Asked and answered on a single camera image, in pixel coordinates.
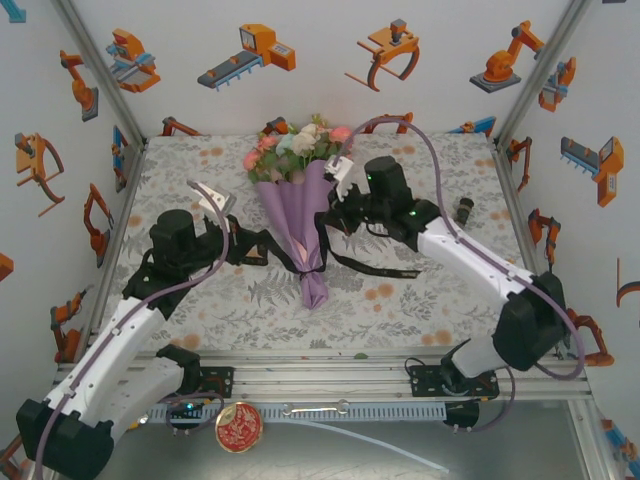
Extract black printed ribbon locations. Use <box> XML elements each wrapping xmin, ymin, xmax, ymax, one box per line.
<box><xmin>232</xmin><ymin>209</ymin><xmax>422</xmax><ymax>281</ymax></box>

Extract aluminium side rail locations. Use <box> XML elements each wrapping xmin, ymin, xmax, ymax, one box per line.
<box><xmin>94</xmin><ymin>139</ymin><xmax>149</xmax><ymax>301</ymax></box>
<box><xmin>492</xmin><ymin>137</ymin><xmax>564</xmax><ymax>359</ymax></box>

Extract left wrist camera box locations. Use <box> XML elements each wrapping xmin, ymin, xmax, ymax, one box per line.
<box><xmin>191</xmin><ymin>180</ymin><xmax>237</xmax><ymax>227</ymax></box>

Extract floral table mat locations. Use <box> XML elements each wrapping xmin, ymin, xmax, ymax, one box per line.
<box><xmin>102</xmin><ymin>132</ymin><xmax>556</xmax><ymax>351</ymax></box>

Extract small pink roses stem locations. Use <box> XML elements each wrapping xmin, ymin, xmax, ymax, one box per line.
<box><xmin>243</xmin><ymin>132</ymin><xmax>281</xmax><ymax>184</ymax></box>

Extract silver wrench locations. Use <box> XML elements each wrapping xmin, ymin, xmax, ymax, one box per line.
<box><xmin>282</xmin><ymin>399</ymin><xmax>351</xmax><ymax>417</ymax></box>

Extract black bracket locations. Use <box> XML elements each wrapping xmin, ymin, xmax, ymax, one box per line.
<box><xmin>442</xmin><ymin>399</ymin><xmax>481</xmax><ymax>432</ymax></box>

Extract small black circuit board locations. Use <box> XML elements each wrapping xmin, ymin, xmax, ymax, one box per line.
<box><xmin>167</xmin><ymin>399</ymin><xmax>206</xmax><ymax>426</ymax></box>

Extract aluminium front frame rails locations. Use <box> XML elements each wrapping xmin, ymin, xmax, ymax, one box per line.
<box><xmin>47</xmin><ymin>349</ymin><xmax>594</xmax><ymax>401</ymax></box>

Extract grey slotted cable duct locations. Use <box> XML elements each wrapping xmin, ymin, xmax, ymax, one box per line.
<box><xmin>144</xmin><ymin>402</ymin><xmax>446</xmax><ymax>424</ymax></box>

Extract red round tin lid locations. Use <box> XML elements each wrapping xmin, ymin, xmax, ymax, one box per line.
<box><xmin>214</xmin><ymin>401</ymin><xmax>264</xmax><ymax>455</ymax></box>

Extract purple and pink wrapping paper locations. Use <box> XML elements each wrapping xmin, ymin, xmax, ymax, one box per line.
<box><xmin>255</xmin><ymin>160</ymin><xmax>337</xmax><ymax>311</ymax></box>

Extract pink rose stem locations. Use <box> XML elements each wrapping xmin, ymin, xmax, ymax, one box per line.
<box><xmin>324</xmin><ymin>124</ymin><xmax>354</xmax><ymax>161</ymax></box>

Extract aluminium frame post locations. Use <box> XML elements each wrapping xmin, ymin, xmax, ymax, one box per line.
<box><xmin>492</xmin><ymin>0</ymin><xmax>594</xmax><ymax>146</ymax></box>
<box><xmin>52</xmin><ymin>0</ymin><xmax>149</xmax><ymax>151</ymax></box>

